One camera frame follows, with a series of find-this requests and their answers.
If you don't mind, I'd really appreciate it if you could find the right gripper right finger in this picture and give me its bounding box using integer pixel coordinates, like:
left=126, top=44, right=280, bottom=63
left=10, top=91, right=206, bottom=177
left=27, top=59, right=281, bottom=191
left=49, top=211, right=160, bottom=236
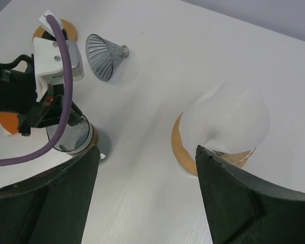
left=195, top=146, right=305, bottom=243

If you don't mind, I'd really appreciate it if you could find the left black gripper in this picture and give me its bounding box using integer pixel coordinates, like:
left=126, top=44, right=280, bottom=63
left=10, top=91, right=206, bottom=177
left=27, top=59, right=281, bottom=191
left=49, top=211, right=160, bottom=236
left=0, top=53, right=84, bottom=137

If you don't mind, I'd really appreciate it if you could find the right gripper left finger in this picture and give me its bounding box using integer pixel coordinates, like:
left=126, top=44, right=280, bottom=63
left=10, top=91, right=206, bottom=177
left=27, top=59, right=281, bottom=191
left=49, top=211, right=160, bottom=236
left=0, top=146, right=100, bottom=243

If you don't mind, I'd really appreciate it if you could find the orange coffee filter pack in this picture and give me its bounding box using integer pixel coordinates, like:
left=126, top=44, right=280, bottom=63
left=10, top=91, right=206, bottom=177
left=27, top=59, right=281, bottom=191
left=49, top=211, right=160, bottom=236
left=0, top=112, right=18, bottom=136

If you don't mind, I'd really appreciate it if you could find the smoky grey glass carafe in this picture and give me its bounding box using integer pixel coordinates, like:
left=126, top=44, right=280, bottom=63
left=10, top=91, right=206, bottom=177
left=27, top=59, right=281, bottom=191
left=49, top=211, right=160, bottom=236
left=54, top=115, right=112, bottom=162

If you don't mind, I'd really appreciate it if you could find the wooden dripper ring holder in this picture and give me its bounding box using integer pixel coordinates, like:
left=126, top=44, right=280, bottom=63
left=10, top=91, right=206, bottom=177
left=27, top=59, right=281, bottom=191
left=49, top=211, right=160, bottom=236
left=171, top=114, right=256, bottom=176

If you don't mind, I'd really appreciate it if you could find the white paper coffee filter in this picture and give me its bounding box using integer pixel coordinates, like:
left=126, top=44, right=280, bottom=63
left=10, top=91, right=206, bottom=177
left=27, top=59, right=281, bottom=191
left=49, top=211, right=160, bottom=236
left=179, top=85, right=270, bottom=156

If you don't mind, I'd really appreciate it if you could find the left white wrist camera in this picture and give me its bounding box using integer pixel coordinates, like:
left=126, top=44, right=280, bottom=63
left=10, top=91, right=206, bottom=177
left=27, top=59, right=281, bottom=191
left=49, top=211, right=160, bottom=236
left=33, top=10, right=84, bottom=102

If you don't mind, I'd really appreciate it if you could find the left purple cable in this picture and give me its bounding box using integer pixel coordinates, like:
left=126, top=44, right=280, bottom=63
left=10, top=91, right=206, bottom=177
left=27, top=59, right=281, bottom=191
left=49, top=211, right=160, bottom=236
left=0, top=14, right=74, bottom=168

